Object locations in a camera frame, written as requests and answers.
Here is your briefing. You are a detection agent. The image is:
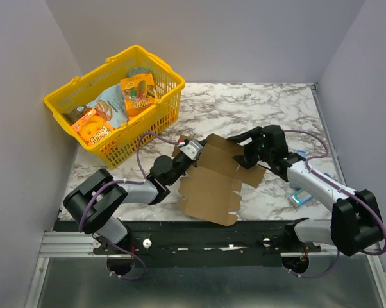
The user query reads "brown cardboard box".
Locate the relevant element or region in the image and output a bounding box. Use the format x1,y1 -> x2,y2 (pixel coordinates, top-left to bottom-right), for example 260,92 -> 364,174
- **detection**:
178,133 -> 266,226

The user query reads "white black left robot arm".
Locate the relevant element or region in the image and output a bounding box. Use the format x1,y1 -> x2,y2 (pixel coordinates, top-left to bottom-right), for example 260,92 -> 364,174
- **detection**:
63,145 -> 201,253

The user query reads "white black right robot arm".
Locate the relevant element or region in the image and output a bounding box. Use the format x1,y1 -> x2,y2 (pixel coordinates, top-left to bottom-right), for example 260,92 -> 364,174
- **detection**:
228,125 -> 386,256

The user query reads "light blue long box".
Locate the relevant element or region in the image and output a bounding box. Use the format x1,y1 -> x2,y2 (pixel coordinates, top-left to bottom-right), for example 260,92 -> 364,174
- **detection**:
297,150 -> 306,158

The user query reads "orange scrub daddy sponge box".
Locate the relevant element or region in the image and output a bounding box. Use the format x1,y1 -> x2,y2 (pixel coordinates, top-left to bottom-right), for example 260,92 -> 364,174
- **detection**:
71,108 -> 114,146

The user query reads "small blue white packet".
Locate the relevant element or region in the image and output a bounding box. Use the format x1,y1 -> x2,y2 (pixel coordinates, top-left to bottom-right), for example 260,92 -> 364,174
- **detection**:
289,189 -> 312,207

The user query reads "yellow plastic shopping basket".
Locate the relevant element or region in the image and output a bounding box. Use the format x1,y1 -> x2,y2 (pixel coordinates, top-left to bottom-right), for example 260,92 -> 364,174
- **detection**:
44,45 -> 185,169

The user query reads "light blue cassava chips bag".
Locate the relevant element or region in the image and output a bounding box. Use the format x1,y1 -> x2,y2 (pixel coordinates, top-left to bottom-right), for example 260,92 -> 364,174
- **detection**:
62,83 -> 129,129

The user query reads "orange mango gummy bag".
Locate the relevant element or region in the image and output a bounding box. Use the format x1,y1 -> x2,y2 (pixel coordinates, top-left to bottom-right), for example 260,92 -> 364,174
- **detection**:
120,73 -> 158,120

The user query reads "green netted melon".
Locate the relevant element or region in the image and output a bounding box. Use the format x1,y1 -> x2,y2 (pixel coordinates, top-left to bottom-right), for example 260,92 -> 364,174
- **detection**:
126,66 -> 151,78

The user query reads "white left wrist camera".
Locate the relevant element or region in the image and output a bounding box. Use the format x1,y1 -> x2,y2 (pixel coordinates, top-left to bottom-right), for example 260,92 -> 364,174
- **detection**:
178,139 -> 203,161

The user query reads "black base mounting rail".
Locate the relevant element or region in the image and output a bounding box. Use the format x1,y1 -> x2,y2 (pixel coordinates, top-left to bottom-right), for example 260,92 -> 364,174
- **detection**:
94,221 -> 321,270

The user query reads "aluminium extrusion frame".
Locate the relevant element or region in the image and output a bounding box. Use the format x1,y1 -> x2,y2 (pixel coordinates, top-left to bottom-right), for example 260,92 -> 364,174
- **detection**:
23,230 -> 97,308

